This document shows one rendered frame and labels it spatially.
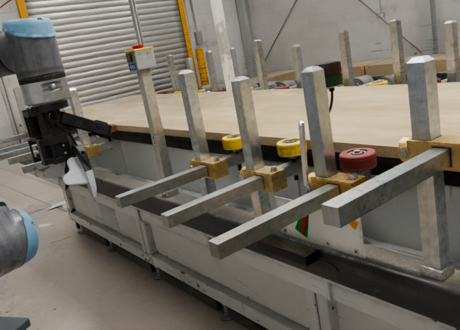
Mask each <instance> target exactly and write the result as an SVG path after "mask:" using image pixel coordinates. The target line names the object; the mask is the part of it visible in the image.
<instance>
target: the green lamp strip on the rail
mask: <svg viewBox="0 0 460 330"><path fill-rule="evenodd" d="M265 238H269V239H271V240H275V241H277V242H281V243H284V244H287V245H290V246H293V247H296V248H298V249H302V250H304V251H308V252H312V251H314V250H316V249H314V248H311V247H309V246H305V245H302V244H299V243H296V242H293V241H289V240H286V239H283V238H280V237H277V236H273V235H269V236H266V237H265Z"/></svg>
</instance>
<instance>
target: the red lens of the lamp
mask: <svg viewBox="0 0 460 330"><path fill-rule="evenodd" d="M319 67H321V68H323V69H324V75H332V74H336V73H341V72H342V66H341V61H339V62H337V63H334V64H327V65H322V66H319Z"/></svg>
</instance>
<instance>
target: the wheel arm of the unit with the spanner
mask: <svg viewBox="0 0 460 330"><path fill-rule="evenodd" d="M357 175H363V176H366V180H367V181H368V180H370V179H371V178H372V175H371V170H367V171H366V172H364V173H361V174H357ZM338 195H340V189H339V186H337V185H333V184H329V183H328V184H327V185H325V186H323V187H321V188H318V189H316V190H314V191H312V192H310V193H308V194H306V195H304V196H301V197H299V198H297V199H295V200H293V201H291V202H289V203H286V204H285V205H282V206H281V207H278V208H277V209H274V210H272V211H270V212H268V213H266V214H264V215H262V216H259V217H257V218H255V219H253V220H251V221H249V222H247V223H244V224H243V225H240V226H239V227H236V228H235V229H232V230H230V231H228V232H226V233H224V234H222V235H220V236H217V237H215V238H213V239H211V240H209V241H208V243H209V249H210V253H211V256H213V257H215V258H218V259H223V258H225V257H227V256H229V255H231V254H233V253H235V252H237V251H239V250H241V249H243V248H245V247H247V246H248V245H250V244H252V243H254V242H256V241H258V240H261V239H262V238H265V237H266V236H269V235H270V234H272V233H274V232H276V231H278V230H280V229H282V228H284V227H286V226H288V225H290V224H292V223H294V222H296V221H298V220H300V219H301V218H303V217H305V216H307V215H309V214H311V213H313V212H315V211H317V210H319V209H321V208H322V207H321V204H323V203H325V202H327V201H329V200H330V199H332V198H334V197H336V196H338Z"/></svg>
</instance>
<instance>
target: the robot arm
mask: <svg viewBox="0 0 460 330"><path fill-rule="evenodd" d="M55 35H56V32H55V31H54V29H53V26H52V22H51V20H50V19H49V18H47V17H36V18H21V19H14V20H8V21H4V22H3V23H2V30H1V31H0V78H1V77H5V76H8V75H15V74H16V76H17V79H18V83H19V86H20V89H21V94H22V96H23V100H24V104H25V105H26V106H33V107H31V109H28V110H23V111H22V113H23V117H24V120H25V124H26V127H27V131H28V134H29V138H28V139H27V140H28V143H29V147H30V150H31V154H32V157H33V160H34V163H36V162H40V161H41V162H42V165H44V166H47V165H50V164H52V166H51V167H49V168H48V169H46V170H45V171H44V172H43V177H44V178H56V177H62V180H63V183H64V187H65V189H68V187H69V186H74V185H86V184H87V186H88V189H89V191H90V193H91V195H92V198H95V197H96V196H97V185H96V181H95V178H94V174H93V171H92V167H91V164H90V160H89V158H88V155H87V153H86V150H85V149H84V146H83V144H82V143H81V141H80V139H79V136H78V134H77V133H76V132H75V128H77V129H81V130H84V131H89V132H90V133H91V134H92V135H95V136H96V137H103V138H104V136H108V137H109V136H110V132H111V130H112V126H111V125H108V123H106V122H104V121H102V120H90V119H88V118H84V117H81V116H77V115H74V114H70V113H67V112H62V111H60V109H62V108H65V107H68V101H67V100H65V99H67V98H70V97H71V93H70V90H69V87H68V82H67V79H66V75H65V72H64V67H63V63H62V59H61V55H60V51H59V48H58V43H57V40H56V37H55ZM49 114H50V115H49ZM33 144H36V150H37V151H38V152H39V153H37V154H36V156H37V157H34V152H33V149H32V147H31V146H32V145H33ZM38 246H39V238H38V232H37V229H36V226H35V225H34V222H33V220H32V219H31V217H30V216H29V215H28V214H27V213H26V212H25V211H23V210H21V209H12V210H9V208H8V206H7V205H6V204H5V202H4V201H0V277H2V276H4V275H6V274H8V273H9V272H12V271H13V270H15V269H17V268H20V267H21V266H23V265H24V264H25V263H27V262H28V261H29V260H31V259H33V258H34V256H35V255H36V253H37V251H38Z"/></svg>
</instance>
